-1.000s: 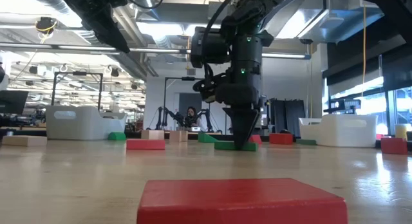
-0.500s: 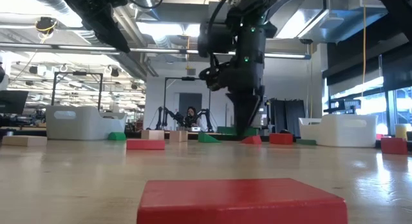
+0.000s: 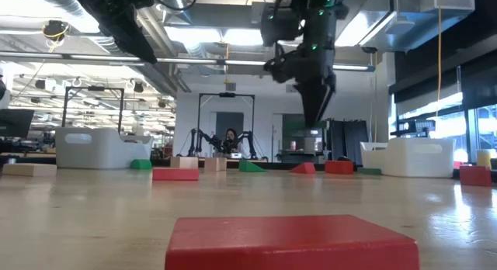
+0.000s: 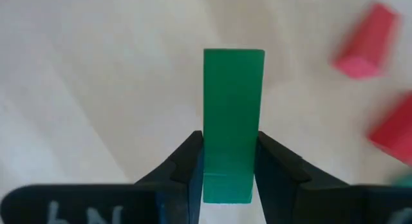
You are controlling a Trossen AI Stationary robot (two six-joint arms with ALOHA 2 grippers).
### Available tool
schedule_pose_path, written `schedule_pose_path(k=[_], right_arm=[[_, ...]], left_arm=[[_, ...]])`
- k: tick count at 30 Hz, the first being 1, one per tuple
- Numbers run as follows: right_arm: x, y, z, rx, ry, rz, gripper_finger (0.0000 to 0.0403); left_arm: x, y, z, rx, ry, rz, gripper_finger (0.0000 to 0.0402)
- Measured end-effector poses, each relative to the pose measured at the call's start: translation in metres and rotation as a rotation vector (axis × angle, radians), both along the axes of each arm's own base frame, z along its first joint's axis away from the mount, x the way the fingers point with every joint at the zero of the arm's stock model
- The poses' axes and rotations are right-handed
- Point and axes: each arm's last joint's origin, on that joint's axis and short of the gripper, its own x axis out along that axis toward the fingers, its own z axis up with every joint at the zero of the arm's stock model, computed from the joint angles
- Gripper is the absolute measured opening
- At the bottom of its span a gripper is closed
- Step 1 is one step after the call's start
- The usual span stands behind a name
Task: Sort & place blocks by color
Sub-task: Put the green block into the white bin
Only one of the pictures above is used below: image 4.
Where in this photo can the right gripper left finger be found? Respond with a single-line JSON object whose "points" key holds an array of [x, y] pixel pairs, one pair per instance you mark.
{"points": [[96, 204]]}

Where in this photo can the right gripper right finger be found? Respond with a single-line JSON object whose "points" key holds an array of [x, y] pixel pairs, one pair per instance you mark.
{"points": [[322, 204]]}

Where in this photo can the green cube block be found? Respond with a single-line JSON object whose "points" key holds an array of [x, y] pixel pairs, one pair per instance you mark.
{"points": [[404, 180]]}

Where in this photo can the red rectangular block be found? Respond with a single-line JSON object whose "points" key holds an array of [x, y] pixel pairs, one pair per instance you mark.
{"points": [[396, 134]]}

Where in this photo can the long green rectangular block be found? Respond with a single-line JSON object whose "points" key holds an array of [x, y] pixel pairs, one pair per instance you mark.
{"points": [[233, 105]]}

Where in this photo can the red wedge block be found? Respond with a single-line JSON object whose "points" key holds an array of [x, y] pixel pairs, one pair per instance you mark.
{"points": [[367, 40]]}

